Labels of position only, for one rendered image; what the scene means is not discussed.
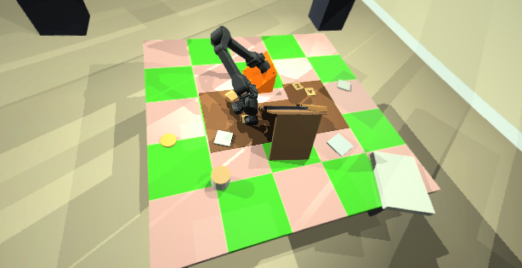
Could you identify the yellow flat disc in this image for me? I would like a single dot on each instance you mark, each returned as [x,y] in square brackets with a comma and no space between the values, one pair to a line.
[168,140]

